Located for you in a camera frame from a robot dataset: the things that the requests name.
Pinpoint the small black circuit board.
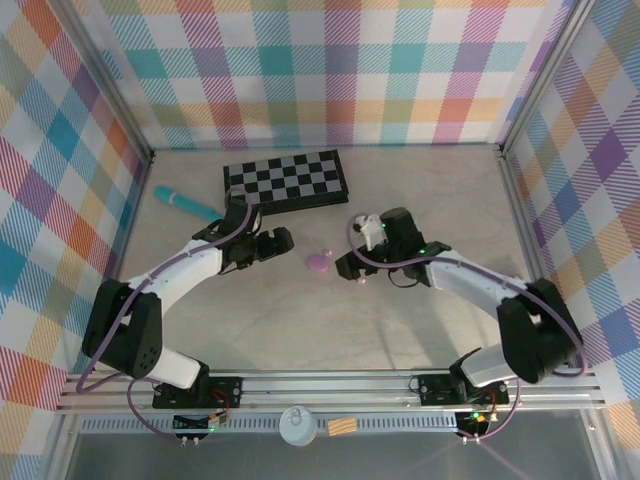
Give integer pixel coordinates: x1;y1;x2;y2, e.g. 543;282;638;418
455;410;497;427
172;412;232;432

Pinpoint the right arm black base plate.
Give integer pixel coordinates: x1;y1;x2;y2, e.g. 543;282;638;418
417;372;510;407

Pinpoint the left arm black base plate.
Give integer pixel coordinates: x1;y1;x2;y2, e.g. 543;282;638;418
152;374;245;410

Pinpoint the aluminium side rail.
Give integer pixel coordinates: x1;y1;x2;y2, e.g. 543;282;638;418
497;149;574;369
92;152;154;374

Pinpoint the aluminium mounting rail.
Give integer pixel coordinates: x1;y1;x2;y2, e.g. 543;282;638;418
54;368;609;414

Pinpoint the white round cap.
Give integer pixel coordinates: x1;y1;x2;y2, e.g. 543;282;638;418
278;405;318;447

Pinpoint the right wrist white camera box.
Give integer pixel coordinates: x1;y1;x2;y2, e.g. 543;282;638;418
349;213;387;252

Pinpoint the grey slotted cable duct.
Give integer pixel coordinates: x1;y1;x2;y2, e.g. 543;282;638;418
79;413;466;435

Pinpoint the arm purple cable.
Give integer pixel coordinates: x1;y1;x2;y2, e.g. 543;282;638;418
346;213;587;444
77;188;253;444

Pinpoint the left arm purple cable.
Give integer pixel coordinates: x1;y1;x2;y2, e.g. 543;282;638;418
77;188;253;444

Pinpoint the teal marker pen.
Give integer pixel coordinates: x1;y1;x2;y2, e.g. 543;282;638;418
153;185;227;223

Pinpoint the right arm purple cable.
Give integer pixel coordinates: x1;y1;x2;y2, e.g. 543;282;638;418
346;213;587;444

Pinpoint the aluminium frame post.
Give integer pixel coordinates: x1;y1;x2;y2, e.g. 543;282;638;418
58;0;154;161
497;0;596;156

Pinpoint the black grey folding chessboard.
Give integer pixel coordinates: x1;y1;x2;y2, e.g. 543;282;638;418
222;148;350;222

